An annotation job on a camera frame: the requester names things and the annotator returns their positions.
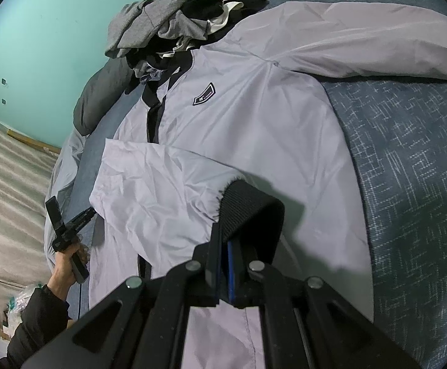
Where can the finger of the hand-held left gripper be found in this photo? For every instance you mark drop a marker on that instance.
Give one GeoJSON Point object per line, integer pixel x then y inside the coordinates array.
{"type": "Point", "coordinates": [83, 218]}

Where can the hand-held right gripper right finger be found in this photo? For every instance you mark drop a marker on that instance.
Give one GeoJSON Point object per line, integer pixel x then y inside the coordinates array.
{"type": "Point", "coordinates": [231, 273]}

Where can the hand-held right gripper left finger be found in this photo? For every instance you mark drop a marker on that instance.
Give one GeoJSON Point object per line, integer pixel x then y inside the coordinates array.
{"type": "Point", "coordinates": [216, 276]}

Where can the light grey zip jacket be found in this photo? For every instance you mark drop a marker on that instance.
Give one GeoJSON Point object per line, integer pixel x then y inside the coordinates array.
{"type": "Point", "coordinates": [254, 123]}

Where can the person's left forearm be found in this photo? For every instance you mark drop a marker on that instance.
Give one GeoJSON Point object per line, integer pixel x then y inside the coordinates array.
{"type": "Point", "coordinates": [35, 326]}

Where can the person's left hand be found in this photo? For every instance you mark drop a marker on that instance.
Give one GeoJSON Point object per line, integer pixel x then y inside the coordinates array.
{"type": "Point", "coordinates": [63, 273]}

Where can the clear plastic bag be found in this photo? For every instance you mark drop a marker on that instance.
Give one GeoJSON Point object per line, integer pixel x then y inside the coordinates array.
{"type": "Point", "coordinates": [17, 301]}

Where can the wooden strip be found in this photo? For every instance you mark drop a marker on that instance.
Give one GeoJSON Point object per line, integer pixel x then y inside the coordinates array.
{"type": "Point", "coordinates": [35, 142]}

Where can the dark grey pillow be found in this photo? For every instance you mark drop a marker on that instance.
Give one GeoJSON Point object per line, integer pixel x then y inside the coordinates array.
{"type": "Point", "coordinates": [96, 96]}

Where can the crumpled pale grey garment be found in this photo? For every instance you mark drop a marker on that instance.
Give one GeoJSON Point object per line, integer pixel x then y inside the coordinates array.
{"type": "Point", "coordinates": [152, 73]}

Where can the grey hoodie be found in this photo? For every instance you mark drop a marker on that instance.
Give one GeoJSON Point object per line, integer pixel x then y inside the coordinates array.
{"type": "Point", "coordinates": [142, 23]}

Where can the blue woven bedspread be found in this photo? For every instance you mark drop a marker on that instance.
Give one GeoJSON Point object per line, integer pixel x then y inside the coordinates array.
{"type": "Point", "coordinates": [411, 161]}

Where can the black white printed garment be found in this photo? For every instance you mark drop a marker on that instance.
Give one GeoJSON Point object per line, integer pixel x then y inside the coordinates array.
{"type": "Point", "coordinates": [204, 11]}

